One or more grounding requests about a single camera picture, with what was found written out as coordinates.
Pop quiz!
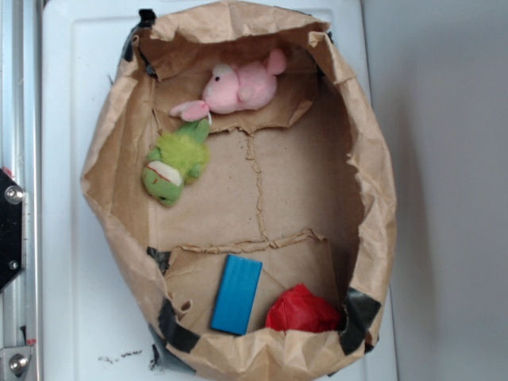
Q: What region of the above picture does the brown paper bag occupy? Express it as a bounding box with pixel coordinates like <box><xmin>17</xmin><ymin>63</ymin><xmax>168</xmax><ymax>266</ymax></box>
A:
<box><xmin>81</xmin><ymin>1</ymin><xmax>396</xmax><ymax>380</ymax></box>

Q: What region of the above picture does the aluminium frame rail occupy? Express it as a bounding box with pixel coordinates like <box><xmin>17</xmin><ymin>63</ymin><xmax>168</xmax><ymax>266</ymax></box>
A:
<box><xmin>1</xmin><ymin>1</ymin><xmax>44</xmax><ymax>380</ymax></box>

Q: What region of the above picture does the pink plush bunny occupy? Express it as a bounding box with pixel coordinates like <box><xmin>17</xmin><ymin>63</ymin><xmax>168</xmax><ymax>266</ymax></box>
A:
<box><xmin>169</xmin><ymin>48</ymin><xmax>287</xmax><ymax>121</ymax></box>

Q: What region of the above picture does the blue wooden block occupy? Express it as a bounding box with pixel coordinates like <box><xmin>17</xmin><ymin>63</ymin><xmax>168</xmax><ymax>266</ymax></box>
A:
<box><xmin>210</xmin><ymin>255</ymin><xmax>262</xmax><ymax>335</ymax></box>

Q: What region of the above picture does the green plush toy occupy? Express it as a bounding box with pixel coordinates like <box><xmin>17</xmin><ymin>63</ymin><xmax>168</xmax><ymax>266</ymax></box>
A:
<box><xmin>141</xmin><ymin>118</ymin><xmax>210</xmax><ymax>206</ymax></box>

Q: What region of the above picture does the black metal bracket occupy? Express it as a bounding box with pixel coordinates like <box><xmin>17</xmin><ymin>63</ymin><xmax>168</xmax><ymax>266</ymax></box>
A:
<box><xmin>0</xmin><ymin>169</ymin><xmax>25</xmax><ymax>292</ymax></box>

